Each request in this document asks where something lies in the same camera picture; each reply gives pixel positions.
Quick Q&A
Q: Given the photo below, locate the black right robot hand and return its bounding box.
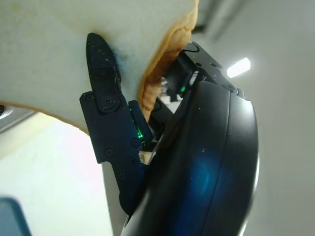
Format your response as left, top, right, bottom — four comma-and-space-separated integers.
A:
80, 31, 261, 236

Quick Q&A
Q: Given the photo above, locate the toast slice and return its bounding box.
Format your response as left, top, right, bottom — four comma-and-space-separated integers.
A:
0, 0, 200, 165

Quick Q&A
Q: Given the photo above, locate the rectangular ceiling light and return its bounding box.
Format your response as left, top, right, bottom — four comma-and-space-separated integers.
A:
226, 57, 252, 79

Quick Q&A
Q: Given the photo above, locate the blue plastic tray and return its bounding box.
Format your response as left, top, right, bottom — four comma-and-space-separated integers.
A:
0, 196, 32, 236

